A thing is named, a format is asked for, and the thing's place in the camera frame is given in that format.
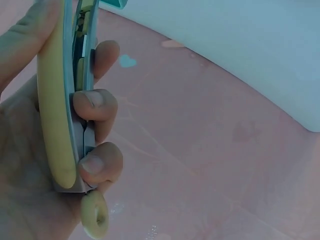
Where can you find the person's left hand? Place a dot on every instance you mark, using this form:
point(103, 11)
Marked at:
point(22, 160)

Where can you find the person's left thumb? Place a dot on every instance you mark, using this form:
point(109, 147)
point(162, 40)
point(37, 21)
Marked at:
point(30, 36)

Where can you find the yellow and grey hinged tool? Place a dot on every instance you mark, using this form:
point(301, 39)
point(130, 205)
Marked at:
point(53, 112)

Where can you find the teal plastic object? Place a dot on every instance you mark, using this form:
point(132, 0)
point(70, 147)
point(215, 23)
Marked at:
point(119, 3)

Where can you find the white board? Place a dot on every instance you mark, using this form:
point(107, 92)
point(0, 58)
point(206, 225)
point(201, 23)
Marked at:
point(250, 37)

